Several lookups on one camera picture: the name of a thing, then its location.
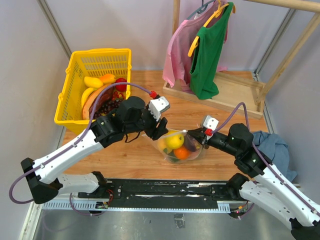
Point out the red apple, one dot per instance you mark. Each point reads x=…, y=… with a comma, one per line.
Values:
x=121, y=87

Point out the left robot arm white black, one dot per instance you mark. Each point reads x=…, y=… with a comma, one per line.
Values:
x=45, y=176

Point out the clear zip top bag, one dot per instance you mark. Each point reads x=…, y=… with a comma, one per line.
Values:
x=170, y=157

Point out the yellow banana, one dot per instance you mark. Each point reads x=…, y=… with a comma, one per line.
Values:
x=86, y=95

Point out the grey clothes hanger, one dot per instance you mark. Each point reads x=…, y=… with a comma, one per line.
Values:
x=201, y=9

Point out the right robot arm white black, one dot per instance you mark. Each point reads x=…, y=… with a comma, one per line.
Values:
x=261, y=183

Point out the pink orange peach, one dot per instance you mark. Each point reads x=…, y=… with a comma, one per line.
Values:
x=162, y=146

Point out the blue crumpled cloth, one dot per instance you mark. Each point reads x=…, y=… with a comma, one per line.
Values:
x=277, y=150

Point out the pink shirt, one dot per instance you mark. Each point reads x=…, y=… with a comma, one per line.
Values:
x=177, y=63

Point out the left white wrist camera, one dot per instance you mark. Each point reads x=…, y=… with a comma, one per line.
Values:
x=158, y=106

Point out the wooden clothes rack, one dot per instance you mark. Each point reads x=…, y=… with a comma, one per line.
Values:
x=235, y=89

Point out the dark purple grape bunch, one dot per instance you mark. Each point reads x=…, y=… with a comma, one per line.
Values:
x=107, y=107

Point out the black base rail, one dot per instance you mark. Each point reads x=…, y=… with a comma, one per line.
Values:
x=164, y=195

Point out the yellow plastic basket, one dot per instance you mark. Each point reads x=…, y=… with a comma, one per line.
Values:
x=88, y=63

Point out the yellow lemon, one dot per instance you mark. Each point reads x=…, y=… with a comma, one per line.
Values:
x=174, y=140

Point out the green shirt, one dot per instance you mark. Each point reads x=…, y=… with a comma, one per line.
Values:
x=206, y=57

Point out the yellow clothes hanger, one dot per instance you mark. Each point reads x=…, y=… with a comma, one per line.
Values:
x=220, y=11

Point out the yellow mango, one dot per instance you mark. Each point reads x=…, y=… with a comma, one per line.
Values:
x=93, y=82

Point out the small orange fruit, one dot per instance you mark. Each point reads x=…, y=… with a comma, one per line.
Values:
x=181, y=153

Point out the orange yellow peach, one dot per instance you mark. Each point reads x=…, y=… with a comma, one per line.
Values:
x=108, y=79

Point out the small red cherry tomatoes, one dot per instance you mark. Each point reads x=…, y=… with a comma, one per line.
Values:
x=118, y=96

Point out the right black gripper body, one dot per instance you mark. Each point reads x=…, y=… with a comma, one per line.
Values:
x=204, y=139

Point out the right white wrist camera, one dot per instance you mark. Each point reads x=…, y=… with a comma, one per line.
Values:
x=209, y=122

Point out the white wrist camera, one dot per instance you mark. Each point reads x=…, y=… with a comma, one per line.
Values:
x=209, y=122
x=158, y=106

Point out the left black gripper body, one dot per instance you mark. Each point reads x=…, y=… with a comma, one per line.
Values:
x=149, y=124

